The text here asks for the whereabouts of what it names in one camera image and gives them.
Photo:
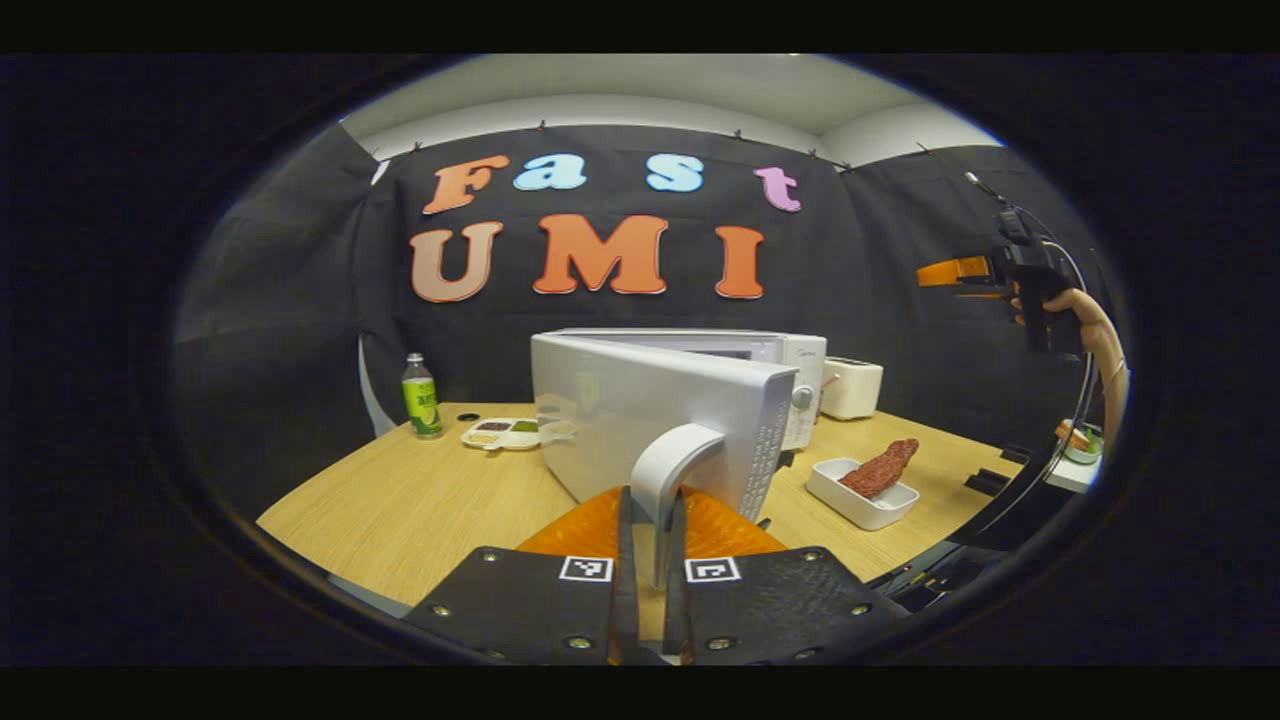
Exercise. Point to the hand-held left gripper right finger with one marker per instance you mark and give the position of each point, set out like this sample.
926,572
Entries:
780,610

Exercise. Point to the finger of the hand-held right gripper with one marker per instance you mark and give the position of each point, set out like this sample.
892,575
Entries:
955,271

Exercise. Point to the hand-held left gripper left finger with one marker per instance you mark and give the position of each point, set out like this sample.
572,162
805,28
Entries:
520,610

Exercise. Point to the brown meat piece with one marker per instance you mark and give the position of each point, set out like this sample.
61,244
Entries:
880,468

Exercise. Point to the white microwave oven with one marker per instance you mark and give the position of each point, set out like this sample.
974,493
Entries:
640,410

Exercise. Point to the white rectangular dish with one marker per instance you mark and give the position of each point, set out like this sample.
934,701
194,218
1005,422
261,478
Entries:
850,505

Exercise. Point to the white toaster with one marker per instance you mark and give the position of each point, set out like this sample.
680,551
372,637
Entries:
852,388

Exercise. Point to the small green bowl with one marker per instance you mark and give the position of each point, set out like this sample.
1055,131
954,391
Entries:
1082,445

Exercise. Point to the white divided sauce plate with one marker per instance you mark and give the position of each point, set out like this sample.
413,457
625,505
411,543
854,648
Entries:
500,433

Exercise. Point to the white side table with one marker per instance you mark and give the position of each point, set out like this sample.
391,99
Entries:
1075,475

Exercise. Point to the small black block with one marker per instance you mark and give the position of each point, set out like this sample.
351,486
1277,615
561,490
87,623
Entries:
985,482

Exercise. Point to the black curved bar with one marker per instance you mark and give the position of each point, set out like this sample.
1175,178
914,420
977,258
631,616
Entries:
1020,500

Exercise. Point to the green drink bottle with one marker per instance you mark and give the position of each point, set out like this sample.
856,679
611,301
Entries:
422,400

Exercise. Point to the black backdrop cloth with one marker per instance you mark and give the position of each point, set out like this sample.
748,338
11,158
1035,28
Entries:
300,300

